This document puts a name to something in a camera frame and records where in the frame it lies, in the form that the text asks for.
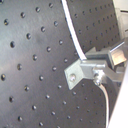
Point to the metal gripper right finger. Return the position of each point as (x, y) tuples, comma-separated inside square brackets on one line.
[(114, 55)]

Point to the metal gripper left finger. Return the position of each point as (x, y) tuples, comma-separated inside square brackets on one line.
[(96, 70)]

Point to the black perforated breadboard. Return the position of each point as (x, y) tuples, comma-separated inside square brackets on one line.
[(35, 49)]

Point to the white frame at edge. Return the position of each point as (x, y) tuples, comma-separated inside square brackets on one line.
[(121, 8)]

